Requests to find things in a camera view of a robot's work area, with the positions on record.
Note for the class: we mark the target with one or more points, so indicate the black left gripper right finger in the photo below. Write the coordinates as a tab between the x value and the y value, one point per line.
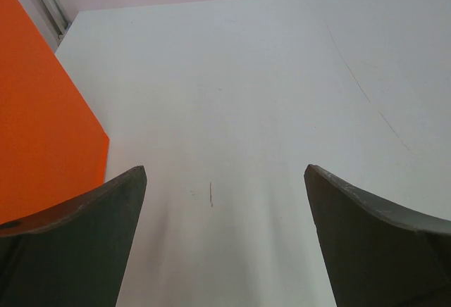
377	252

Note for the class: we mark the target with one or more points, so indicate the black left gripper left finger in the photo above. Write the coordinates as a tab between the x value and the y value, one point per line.
74	253

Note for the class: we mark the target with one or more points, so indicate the orange paper takeout bag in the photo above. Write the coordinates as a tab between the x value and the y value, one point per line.
53	148

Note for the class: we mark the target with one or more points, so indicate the aluminium frame post left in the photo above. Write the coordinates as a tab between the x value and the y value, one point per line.
55	15

